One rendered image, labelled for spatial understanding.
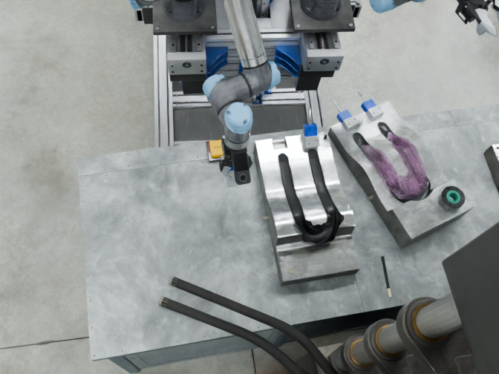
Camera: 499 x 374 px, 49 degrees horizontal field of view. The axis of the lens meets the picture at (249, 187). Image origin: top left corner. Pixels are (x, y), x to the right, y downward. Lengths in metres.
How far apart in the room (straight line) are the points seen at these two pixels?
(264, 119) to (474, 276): 2.08
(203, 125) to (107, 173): 0.86
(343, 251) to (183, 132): 1.18
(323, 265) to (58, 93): 1.89
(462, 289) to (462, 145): 1.44
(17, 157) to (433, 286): 2.09
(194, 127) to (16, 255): 1.04
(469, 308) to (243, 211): 1.20
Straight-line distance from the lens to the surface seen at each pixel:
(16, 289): 2.79
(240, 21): 1.54
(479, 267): 0.78
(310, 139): 1.91
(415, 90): 3.32
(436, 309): 1.03
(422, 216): 1.92
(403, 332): 1.13
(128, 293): 1.84
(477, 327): 0.82
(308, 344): 1.68
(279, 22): 2.15
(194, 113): 2.76
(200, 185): 1.94
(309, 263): 1.81
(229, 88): 1.56
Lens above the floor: 2.58
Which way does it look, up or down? 66 degrees down
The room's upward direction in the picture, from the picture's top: 10 degrees clockwise
